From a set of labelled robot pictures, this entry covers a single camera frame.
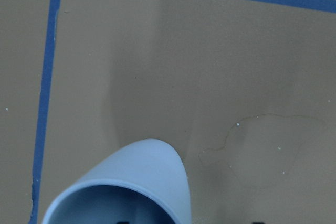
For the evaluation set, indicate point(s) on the light blue plastic cup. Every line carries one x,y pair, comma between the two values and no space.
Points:
143,182

